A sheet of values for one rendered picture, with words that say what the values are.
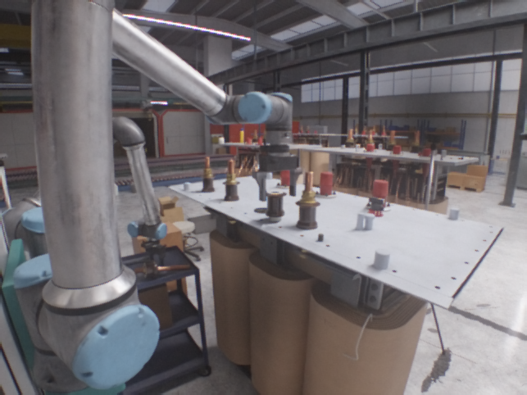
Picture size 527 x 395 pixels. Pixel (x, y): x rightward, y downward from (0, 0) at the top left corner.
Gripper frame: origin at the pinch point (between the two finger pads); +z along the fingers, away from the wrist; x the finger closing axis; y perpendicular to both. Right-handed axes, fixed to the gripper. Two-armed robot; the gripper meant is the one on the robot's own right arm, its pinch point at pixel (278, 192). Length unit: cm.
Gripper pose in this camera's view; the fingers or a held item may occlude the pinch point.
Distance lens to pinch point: 98.6
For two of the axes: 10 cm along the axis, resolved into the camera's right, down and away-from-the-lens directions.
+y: 5.7, 1.9, -8.0
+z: 0.0, 9.7, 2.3
